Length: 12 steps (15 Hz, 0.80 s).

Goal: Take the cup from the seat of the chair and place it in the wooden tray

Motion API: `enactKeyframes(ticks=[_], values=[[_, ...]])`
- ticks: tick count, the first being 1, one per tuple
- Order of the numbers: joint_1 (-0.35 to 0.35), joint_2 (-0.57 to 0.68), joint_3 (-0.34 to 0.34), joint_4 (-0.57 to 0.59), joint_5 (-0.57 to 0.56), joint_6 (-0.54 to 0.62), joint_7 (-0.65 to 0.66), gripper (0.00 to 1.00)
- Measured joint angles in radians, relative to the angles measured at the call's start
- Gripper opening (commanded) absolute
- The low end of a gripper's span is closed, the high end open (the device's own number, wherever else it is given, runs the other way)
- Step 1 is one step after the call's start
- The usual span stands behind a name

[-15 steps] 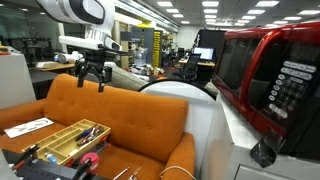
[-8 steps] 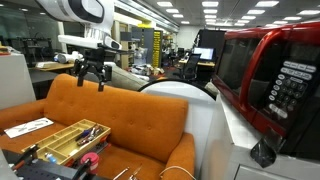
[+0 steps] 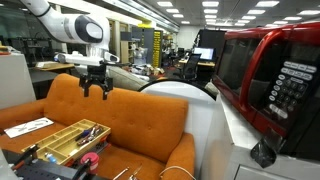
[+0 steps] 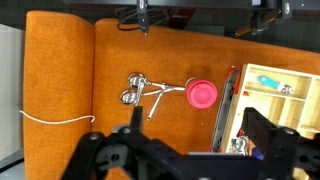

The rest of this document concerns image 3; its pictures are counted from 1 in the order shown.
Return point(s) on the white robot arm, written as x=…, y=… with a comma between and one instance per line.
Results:
x=66, y=28

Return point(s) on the black office chair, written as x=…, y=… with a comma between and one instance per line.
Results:
x=191, y=65

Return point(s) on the ceiling light panel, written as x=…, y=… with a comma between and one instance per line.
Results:
x=309, y=12
x=210, y=4
x=267, y=3
x=165, y=4

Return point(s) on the red microwave oven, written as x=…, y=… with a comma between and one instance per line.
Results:
x=263, y=83

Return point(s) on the lit computer monitor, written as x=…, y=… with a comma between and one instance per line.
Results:
x=204, y=53

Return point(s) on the white panel board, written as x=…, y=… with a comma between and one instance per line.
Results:
x=15, y=80

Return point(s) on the black plastic mount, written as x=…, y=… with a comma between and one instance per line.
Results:
x=263, y=153

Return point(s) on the wooden office desk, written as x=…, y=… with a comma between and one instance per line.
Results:
x=200, y=62

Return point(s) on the orange fabric sofa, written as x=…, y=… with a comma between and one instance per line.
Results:
x=146, y=123

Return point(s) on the white printed paper sheet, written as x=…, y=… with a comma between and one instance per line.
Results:
x=28, y=127

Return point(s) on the small blue white item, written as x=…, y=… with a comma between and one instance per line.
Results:
x=50, y=158

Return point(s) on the white round black-rimmed reflector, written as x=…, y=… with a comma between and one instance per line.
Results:
x=186, y=110

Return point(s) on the grey cushion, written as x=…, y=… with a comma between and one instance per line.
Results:
x=126, y=78

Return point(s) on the white cabinet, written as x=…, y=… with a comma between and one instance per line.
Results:
x=230, y=150

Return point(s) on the yellow black shelf unit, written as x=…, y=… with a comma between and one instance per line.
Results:
x=157, y=48

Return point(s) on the black perforated mounting board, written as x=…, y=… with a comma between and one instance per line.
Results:
x=43, y=171

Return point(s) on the wooden side table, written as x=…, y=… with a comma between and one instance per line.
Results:
x=55, y=66

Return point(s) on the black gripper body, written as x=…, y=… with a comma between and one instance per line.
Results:
x=96, y=75

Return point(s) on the wooden compartment tray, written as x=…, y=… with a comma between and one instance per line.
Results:
x=61, y=143

